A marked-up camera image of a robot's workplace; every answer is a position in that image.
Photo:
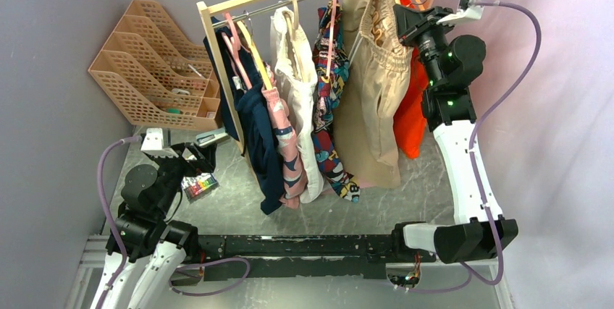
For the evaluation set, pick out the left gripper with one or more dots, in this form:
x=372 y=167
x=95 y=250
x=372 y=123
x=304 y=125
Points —
x=204 y=158

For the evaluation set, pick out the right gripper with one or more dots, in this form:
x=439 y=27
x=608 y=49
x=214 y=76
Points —
x=410 y=27

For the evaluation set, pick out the beige shorts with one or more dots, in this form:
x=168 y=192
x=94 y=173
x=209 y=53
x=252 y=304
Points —
x=379 y=76

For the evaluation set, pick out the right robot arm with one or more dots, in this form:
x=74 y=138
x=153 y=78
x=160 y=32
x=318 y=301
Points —
x=480 y=230

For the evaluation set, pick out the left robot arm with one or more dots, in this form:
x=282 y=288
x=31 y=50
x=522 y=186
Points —
x=146 y=246

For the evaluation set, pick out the navy blue shorts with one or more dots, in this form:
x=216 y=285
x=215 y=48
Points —
x=260 y=142

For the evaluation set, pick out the pink hanger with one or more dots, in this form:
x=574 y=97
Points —
x=333 y=13

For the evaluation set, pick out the colourful cartoon print shorts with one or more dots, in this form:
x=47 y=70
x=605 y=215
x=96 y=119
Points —
x=327 y=98

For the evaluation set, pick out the pink patterned shorts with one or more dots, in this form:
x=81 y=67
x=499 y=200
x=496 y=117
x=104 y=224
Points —
x=293 y=172

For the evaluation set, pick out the orange shorts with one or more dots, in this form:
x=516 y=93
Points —
x=409 y=123

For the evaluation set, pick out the white shorts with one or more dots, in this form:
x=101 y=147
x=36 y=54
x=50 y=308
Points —
x=296 y=80

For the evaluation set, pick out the yellow hanger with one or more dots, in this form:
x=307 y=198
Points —
x=256 y=55

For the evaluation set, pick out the grey stapler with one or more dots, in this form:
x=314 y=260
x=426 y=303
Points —
x=210 y=137

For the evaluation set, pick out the pack of coloured markers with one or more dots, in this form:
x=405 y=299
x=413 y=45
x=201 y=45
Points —
x=198 y=187

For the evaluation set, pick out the beige plastic file organizer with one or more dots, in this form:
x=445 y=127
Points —
x=154 y=75

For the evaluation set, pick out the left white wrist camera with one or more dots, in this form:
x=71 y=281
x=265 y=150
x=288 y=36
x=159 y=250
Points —
x=156 y=143

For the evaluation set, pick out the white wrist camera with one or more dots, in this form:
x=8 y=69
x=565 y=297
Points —
x=467 y=11
x=156 y=143

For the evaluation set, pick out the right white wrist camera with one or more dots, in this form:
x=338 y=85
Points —
x=467 y=11

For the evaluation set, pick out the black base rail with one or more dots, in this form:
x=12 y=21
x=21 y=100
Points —
x=258 y=256

